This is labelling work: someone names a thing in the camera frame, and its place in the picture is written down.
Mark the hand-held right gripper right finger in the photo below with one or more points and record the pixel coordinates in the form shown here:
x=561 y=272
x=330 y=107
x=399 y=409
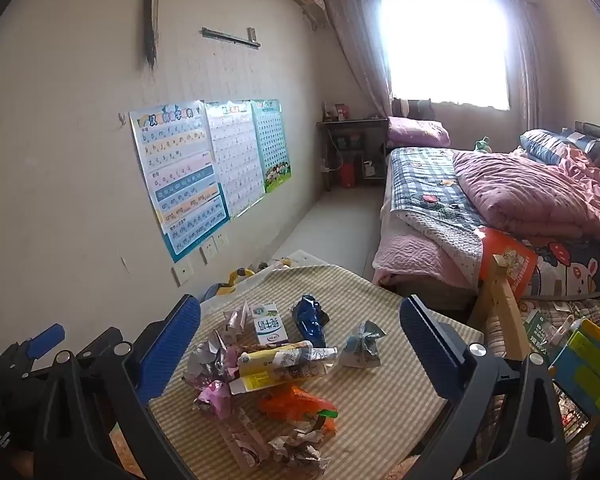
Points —
x=425 y=350

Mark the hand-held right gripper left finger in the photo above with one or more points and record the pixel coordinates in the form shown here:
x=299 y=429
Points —
x=172 y=345

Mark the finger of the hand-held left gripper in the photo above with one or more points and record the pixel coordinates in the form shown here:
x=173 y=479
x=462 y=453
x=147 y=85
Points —
x=42 y=338
x=102 y=342

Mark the yellow white tube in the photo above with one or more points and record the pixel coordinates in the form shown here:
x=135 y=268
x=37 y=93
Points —
x=260 y=362

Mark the white green milk carton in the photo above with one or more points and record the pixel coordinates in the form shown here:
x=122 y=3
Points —
x=270 y=327

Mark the blue cookie wrapper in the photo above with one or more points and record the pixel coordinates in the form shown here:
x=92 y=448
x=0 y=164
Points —
x=310 y=322

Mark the silver foil wrapper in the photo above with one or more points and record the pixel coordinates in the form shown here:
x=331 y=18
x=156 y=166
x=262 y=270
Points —
x=207 y=360

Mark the dark silver crumpled wrapper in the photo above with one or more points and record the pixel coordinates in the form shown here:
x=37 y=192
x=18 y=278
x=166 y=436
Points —
x=362 y=347

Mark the pink crumpled wrapper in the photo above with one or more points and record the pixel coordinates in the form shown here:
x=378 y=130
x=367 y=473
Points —
x=215 y=397

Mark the person's peach-clad leg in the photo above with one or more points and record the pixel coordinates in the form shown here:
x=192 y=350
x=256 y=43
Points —
x=127 y=447

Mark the white printed wrapper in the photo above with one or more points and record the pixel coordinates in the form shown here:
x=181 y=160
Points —
x=315 y=357

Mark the green booklet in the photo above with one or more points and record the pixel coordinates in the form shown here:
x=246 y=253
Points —
x=537 y=332

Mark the flat pink printed wrapper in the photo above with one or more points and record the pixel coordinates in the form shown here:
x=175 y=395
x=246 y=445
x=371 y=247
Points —
x=245 y=440

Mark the orange plastic bag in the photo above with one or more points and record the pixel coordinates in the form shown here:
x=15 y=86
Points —
x=295 y=405

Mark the yellow and blue toy block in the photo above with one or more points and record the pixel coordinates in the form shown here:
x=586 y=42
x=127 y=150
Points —
x=585 y=360

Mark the plaid blue quilt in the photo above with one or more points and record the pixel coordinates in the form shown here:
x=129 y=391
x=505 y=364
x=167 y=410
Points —
x=425 y=180

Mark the cartoon printed blanket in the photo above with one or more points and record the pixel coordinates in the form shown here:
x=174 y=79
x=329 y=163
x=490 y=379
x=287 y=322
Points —
x=580 y=265

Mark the red bucket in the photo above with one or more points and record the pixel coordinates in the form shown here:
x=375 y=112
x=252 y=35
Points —
x=347 y=174

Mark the green plush toy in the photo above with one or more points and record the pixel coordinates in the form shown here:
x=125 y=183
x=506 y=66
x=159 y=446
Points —
x=482 y=145

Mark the purple pillow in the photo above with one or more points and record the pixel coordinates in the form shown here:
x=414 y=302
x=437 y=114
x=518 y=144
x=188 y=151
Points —
x=415 y=132

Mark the dark desk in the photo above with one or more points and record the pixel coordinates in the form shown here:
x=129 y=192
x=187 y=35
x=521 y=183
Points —
x=375 y=130

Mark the blue patterned pillow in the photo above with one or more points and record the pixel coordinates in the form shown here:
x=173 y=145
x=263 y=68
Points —
x=545 y=145

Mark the pink box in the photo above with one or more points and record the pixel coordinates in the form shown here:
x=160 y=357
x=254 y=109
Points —
x=341 y=111

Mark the bright window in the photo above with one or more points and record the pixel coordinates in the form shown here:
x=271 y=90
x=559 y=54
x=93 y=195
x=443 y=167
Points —
x=445 y=45

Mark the sheer pink curtain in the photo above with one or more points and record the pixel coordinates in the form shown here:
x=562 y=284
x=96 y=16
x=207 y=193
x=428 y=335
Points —
x=355 y=45

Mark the wooden frame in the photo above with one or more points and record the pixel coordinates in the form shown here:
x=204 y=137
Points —
x=502 y=310

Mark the blue alphabet wall poster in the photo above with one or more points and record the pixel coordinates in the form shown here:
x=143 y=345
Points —
x=180 y=180

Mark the white chart wall poster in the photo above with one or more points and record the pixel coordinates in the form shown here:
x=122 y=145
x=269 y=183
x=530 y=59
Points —
x=232 y=160

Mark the green grid wall poster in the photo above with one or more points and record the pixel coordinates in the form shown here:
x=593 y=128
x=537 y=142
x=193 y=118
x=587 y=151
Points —
x=272 y=145

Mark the metal wall rail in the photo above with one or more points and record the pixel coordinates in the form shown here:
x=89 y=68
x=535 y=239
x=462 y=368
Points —
x=230 y=37

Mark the dark wall strip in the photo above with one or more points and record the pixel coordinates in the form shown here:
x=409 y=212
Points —
x=153 y=20

